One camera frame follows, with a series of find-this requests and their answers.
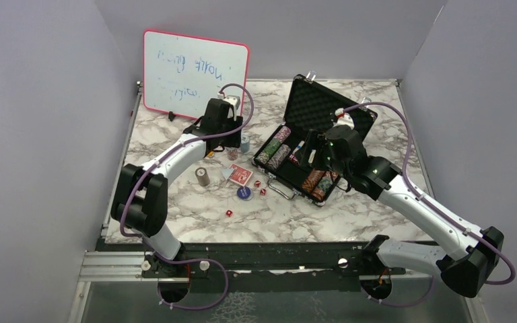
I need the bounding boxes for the light blue chip stack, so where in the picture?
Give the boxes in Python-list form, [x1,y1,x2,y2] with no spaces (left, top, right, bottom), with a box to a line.
[240,135,250,153]

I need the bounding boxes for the white red chip stack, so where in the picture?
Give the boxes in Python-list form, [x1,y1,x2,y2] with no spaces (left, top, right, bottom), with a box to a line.
[226,147,239,161]

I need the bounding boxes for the brown chip stack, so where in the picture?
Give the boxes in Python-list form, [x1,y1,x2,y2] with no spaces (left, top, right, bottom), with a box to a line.
[195,167,210,187]

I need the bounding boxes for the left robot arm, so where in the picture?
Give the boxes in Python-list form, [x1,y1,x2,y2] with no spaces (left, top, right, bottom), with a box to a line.
[110,96,243,277]

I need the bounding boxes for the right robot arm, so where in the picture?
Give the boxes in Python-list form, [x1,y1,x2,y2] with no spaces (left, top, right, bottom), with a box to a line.
[299,125,504,298]

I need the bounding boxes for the black poker case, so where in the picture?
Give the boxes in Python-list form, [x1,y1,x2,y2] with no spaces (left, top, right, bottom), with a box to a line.
[252,75,388,205]

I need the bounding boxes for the red playing card deck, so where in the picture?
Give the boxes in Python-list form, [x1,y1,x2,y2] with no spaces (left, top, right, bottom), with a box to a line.
[227,164,253,186]

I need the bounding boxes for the pink framed whiteboard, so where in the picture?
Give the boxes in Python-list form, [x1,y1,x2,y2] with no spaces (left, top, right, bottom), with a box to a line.
[143,30,250,119]

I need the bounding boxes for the blue dealer button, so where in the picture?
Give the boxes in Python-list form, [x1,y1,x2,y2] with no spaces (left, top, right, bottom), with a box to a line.
[236,186,254,201]

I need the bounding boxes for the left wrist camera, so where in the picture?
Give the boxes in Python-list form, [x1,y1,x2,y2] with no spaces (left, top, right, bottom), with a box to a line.
[217,92,242,119]

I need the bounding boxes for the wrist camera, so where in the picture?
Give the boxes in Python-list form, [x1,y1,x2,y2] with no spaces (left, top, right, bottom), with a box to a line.
[333,108,355,129]
[217,92,242,119]

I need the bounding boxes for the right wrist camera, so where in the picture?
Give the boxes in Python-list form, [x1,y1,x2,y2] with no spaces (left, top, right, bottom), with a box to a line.
[333,108,355,129]

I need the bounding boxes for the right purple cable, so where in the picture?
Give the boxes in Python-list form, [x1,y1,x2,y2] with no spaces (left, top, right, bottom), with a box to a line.
[336,102,517,308]

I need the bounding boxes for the purple cable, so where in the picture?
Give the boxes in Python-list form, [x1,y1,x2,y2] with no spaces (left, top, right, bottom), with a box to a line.
[119,83,255,312]
[336,102,517,308]

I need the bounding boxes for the black mounting rail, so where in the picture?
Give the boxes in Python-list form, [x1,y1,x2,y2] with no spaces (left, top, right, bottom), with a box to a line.
[96,240,413,297]

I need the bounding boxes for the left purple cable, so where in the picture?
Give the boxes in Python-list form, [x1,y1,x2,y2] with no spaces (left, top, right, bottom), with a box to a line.
[119,83,255,312]

